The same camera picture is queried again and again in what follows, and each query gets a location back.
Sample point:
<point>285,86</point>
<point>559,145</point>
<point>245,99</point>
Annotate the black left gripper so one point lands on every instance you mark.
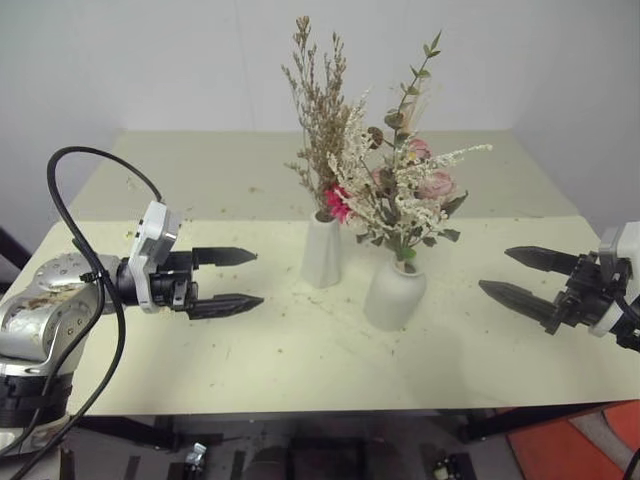
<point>172,287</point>

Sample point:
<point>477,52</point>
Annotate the pink rose eucalyptus bouquet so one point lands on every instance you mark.
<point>400,200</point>

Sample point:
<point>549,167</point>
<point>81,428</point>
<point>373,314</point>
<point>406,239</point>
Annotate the dark furniture piece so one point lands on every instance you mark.
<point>10,260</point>

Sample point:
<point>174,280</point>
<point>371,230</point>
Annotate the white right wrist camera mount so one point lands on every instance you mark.
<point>627,242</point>

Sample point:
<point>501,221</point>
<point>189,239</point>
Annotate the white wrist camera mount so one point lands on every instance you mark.
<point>155,235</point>
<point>627,242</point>

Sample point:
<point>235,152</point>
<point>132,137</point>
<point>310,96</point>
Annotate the faceted white vase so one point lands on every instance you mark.
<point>322,255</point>

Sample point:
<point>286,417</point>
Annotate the orange floor object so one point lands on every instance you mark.
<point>550,442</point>

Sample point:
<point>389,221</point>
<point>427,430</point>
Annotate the black table frame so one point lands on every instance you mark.
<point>125,425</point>

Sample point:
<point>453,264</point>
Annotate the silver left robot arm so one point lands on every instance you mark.
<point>30,310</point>

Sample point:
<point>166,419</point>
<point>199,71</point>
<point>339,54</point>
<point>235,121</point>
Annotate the round white vase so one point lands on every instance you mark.
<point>392,300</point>

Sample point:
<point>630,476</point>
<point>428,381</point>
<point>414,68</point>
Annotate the dried brown bouquet red flower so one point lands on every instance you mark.
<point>320,130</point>

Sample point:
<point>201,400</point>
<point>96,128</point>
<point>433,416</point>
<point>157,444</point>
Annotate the small pale yellow part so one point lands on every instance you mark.
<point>442,465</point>

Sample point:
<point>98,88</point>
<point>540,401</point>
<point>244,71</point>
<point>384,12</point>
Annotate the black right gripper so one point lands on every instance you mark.
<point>582,295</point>

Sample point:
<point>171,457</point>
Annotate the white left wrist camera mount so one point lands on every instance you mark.
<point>155,235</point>

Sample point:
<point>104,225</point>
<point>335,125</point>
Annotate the small silver metal part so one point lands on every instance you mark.
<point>196,452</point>

